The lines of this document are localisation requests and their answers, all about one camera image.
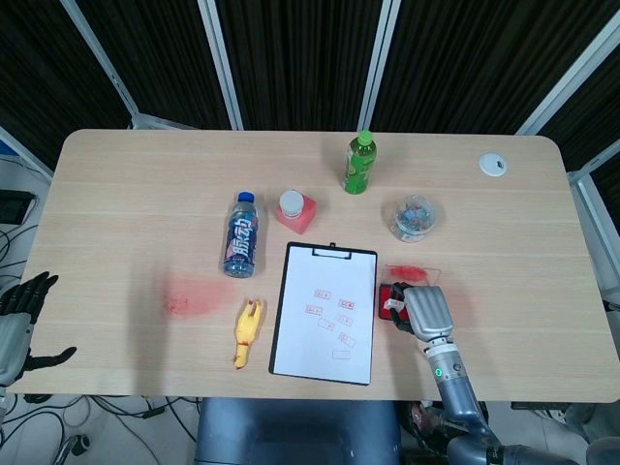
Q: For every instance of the black clipboard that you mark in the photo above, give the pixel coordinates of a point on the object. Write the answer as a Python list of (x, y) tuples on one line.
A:
[(332, 253)]

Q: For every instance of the red ink pad clear lid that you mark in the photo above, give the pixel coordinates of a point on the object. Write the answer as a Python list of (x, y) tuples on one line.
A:
[(412, 274)]

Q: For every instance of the black device box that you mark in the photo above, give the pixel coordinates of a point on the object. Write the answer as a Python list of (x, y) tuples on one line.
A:
[(12, 206)]

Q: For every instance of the white partition frame post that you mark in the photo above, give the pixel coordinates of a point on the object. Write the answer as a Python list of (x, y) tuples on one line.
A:
[(375, 63), (99, 55), (220, 63), (567, 80)]

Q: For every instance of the red square bottle white cap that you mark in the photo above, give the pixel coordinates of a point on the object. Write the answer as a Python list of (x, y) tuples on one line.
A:
[(302, 220)]

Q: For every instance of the white stamped paper sheet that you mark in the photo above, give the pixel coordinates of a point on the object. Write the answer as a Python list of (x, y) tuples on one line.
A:
[(319, 276)]

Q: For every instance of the small red stamp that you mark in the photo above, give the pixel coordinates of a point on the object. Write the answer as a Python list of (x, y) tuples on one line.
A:
[(393, 304)]

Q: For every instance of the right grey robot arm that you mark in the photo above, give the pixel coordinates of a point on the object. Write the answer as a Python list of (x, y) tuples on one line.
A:
[(453, 382)]

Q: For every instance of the black fabric partition panel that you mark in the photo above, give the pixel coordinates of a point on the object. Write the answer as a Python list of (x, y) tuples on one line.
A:
[(591, 116), (155, 53), (474, 53), (300, 58), (34, 72)]

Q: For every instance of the blue label drink bottle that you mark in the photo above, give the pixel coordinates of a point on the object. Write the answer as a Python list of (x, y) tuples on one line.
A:
[(240, 237)]

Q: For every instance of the yellow rubber chicken toy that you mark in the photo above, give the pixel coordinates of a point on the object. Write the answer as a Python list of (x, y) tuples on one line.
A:
[(247, 329)]

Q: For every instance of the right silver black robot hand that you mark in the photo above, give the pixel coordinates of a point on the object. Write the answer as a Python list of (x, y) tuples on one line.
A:
[(428, 310)]

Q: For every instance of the black waste bin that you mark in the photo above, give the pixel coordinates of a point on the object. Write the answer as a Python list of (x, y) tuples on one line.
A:
[(421, 426)]

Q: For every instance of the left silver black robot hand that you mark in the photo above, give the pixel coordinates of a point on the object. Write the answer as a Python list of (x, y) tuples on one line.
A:
[(12, 334)]

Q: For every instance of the clear jar of clips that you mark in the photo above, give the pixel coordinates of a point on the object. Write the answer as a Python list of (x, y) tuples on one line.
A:
[(414, 218)]

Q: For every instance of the black caster wheel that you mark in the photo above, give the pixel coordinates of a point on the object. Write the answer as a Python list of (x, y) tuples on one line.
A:
[(80, 444)]

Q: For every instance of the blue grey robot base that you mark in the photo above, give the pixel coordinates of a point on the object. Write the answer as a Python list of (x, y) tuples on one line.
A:
[(290, 431)]

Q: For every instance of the green tea bottle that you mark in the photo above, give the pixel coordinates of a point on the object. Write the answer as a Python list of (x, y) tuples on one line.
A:
[(359, 164)]

